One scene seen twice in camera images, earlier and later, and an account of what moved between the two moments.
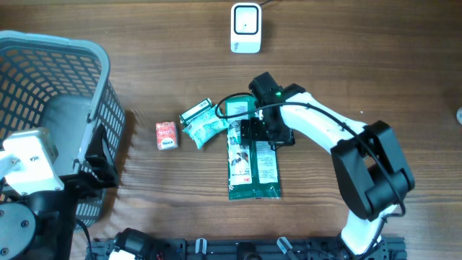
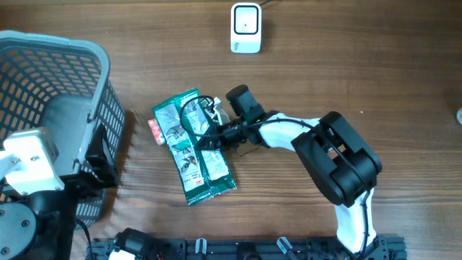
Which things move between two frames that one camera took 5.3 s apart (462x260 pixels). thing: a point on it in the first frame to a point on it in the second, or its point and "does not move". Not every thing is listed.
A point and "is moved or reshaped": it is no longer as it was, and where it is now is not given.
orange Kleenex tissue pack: x=167 y=136 is moved or reshaped
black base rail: x=258 y=248 does not move
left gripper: x=89 y=185 does not move
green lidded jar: x=459 y=115 does not move
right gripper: x=286 y=136 to x=216 y=143
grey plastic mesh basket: x=61 y=84 does not move
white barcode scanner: x=245 y=28 does not move
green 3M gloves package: x=253 y=167 to x=202 y=173
